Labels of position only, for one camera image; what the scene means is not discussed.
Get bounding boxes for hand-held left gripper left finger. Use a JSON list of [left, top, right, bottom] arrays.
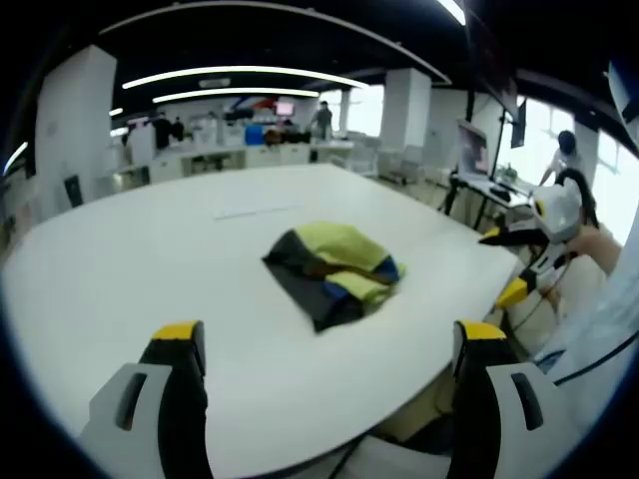
[[79, 319, 214, 479]]

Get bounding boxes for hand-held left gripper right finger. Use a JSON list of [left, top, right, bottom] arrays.
[[448, 318, 575, 479]]

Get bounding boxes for yellow garment grey blue sleeves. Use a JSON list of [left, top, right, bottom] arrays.
[[262, 221, 408, 335]]

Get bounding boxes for person's right hand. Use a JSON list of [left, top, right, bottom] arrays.
[[570, 227, 621, 275]]

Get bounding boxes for person's white shirt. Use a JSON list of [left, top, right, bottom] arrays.
[[533, 239, 639, 425]]

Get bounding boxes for dark hanging screen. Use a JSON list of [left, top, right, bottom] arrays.
[[509, 97, 528, 150]]

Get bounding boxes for monitor on stand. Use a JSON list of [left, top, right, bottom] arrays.
[[456, 122, 489, 180]]

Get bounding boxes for white pillar by window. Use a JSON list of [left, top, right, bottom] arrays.
[[381, 67, 433, 151]]

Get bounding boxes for black bin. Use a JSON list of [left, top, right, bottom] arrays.
[[63, 174, 84, 209]]

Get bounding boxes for white cabinet row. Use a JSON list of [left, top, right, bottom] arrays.
[[149, 142, 312, 185]]

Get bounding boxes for white pillar beside black bin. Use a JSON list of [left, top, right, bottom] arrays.
[[34, 44, 119, 221]]

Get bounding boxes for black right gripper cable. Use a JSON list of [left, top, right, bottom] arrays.
[[553, 333, 639, 386]]

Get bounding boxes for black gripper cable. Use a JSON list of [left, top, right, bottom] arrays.
[[332, 438, 361, 479], [553, 333, 639, 386]]

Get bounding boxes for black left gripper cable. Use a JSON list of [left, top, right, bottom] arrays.
[[332, 438, 361, 479]]

